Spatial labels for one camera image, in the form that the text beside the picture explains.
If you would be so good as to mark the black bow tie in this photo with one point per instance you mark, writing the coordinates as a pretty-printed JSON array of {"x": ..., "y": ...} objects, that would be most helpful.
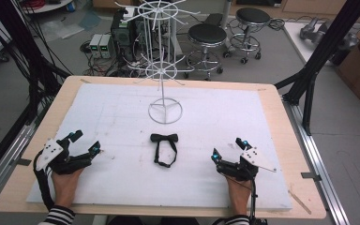
[{"x": 164, "y": 148}]

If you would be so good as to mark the wooden stick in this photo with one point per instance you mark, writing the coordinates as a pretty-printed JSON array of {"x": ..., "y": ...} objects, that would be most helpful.
[{"x": 299, "y": 202}]

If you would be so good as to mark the person's left hand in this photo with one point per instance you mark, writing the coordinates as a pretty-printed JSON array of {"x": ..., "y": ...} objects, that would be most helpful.
[{"x": 65, "y": 187}]

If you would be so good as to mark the black computer tower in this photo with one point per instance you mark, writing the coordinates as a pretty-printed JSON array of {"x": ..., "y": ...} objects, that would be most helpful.
[{"x": 121, "y": 29}]

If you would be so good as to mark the person's left striped sleeve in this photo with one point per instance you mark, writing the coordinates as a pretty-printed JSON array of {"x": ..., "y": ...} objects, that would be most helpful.
[{"x": 58, "y": 216}]

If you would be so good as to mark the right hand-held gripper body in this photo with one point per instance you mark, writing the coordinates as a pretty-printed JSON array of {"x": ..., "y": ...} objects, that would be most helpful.
[{"x": 245, "y": 163}]

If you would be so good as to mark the person's striped sleeve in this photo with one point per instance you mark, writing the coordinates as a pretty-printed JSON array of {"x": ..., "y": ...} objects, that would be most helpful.
[
  {"x": 236, "y": 220},
  {"x": 58, "y": 216}
]

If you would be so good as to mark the black metal frame stand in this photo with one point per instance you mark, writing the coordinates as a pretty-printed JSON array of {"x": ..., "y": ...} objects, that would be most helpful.
[
  {"x": 318, "y": 59},
  {"x": 22, "y": 53}
]

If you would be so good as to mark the aluminium rail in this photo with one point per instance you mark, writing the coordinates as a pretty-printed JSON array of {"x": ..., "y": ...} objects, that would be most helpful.
[
  {"x": 316, "y": 159},
  {"x": 4, "y": 162}
]

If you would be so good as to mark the person's right hand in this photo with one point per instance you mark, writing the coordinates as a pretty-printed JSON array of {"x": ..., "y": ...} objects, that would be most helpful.
[{"x": 239, "y": 195}]

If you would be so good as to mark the grey power supply unit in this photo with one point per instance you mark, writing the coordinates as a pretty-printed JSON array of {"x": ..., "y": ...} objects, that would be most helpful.
[
  {"x": 106, "y": 46},
  {"x": 95, "y": 45}
]

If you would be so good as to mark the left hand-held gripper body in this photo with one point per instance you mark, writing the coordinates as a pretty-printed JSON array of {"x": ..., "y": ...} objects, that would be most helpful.
[{"x": 58, "y": 157}]

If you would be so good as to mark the white foam mat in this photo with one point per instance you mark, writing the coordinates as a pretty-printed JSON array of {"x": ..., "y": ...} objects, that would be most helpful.
[{"x": 156, "y": 150}]

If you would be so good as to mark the black round stool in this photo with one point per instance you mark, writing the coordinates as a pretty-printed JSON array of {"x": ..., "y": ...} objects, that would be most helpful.
[
  {"x": 206, "y": 47},
  {"x": 249, "y": 29}
]

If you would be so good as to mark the person's right striped sleeve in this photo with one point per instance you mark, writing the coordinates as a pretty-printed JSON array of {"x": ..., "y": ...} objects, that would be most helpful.
[{"x": 236, "y": 220}]

